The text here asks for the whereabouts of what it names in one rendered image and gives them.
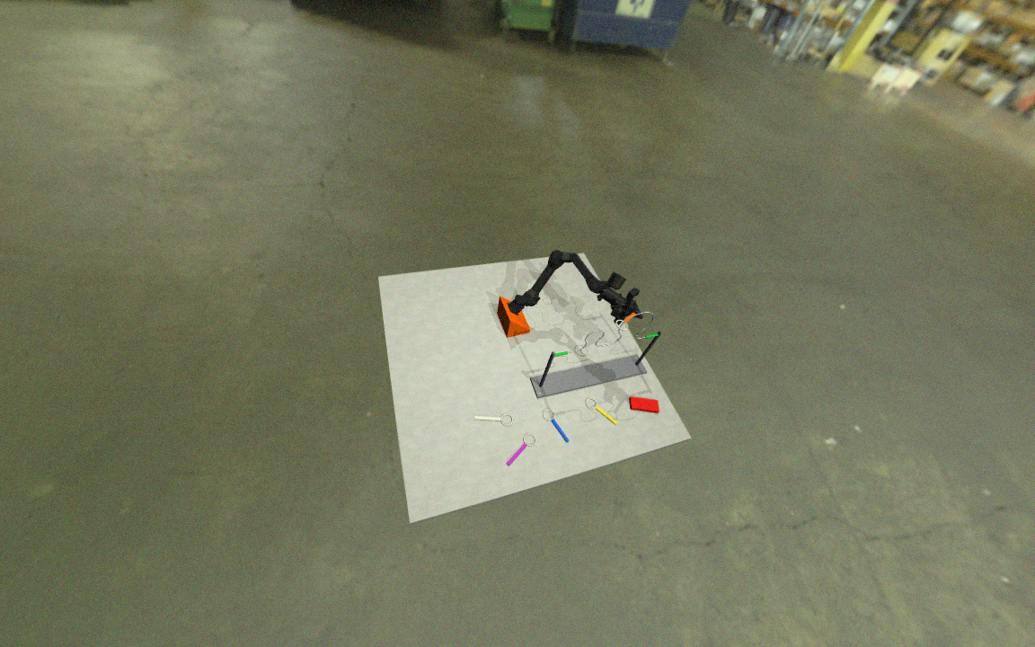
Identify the grey loop with blue handle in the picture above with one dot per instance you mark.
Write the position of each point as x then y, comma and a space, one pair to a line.
556, 425

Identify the grey loop with yellow handle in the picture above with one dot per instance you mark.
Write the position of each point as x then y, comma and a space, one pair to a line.
600, 410

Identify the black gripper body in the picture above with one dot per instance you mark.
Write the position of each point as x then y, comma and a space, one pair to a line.
629, 299

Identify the grey loop with purple handle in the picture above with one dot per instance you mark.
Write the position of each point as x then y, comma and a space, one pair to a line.
521, 449

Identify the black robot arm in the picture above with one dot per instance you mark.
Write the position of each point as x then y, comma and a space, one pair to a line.
556, 260

